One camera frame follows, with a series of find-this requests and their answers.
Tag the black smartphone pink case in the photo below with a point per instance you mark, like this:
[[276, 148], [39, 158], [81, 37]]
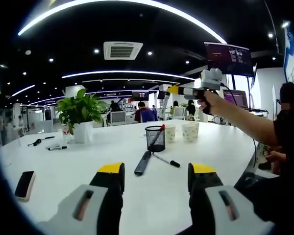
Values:
[[24, 184]]

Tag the grey office chair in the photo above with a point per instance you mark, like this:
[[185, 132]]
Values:
[[117, 118]]

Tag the small white red figurine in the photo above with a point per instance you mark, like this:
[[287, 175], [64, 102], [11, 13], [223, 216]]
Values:
[[67, 133]]

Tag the large hanging dark monitor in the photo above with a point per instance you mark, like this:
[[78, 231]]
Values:
[[235, 58]]

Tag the curved ceiling light strip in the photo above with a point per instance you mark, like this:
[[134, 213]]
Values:
[[20, 33], [127, 72]]

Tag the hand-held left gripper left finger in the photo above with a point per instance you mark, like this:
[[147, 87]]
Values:
[[98, 195]]

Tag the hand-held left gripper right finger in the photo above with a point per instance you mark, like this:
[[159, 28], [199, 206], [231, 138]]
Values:
[[212, 195]]

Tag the black pen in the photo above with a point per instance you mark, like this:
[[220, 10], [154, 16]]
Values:
[[49, 137]]

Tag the black mesh pen holder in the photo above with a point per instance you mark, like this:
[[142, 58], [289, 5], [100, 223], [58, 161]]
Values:
[[156, 144]]

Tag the group of ceiling downlights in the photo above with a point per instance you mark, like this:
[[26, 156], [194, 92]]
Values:
[[96, 51]]

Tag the black labelled whiteboard marker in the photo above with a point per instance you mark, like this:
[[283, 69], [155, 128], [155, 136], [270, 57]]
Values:
[[57, 148]]

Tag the round smoke detector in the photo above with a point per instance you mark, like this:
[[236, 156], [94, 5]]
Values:
[[28, 52]]

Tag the ceiling air conditioner unit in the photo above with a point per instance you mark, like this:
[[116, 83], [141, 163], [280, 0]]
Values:
[[123, 50]]

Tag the blue jacket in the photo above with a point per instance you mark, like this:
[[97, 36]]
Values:
[[155, 113]]

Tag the short ceiling light strip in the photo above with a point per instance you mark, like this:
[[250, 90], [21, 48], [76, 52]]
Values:
[[23, 90]]

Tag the small tilted hanging monitor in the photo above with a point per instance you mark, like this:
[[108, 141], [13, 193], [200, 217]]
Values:
[[161, 95]]

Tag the white printed paper cup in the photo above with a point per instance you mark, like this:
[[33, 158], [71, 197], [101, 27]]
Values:
[[189, 134], [197, 127], [170, 134]]

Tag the black capped whiteboard marker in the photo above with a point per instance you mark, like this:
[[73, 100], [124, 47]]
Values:
[[165, 159]]

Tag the purple screen desk monitor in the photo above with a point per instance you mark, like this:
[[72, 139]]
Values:
[[240, 98]]

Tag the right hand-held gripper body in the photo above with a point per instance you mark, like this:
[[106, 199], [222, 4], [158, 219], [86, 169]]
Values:
[[212, 78]]

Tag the person's right hand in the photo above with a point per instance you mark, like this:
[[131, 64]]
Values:
[[212, 101]]

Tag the red whiteboard marker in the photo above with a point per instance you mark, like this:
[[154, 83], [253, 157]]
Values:
[[163, 127]]

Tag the white office chair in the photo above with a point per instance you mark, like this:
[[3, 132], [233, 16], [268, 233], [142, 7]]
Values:
[[179, 112]]

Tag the green plant in white pot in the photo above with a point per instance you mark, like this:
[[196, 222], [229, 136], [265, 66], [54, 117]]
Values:
[[83, 132]]

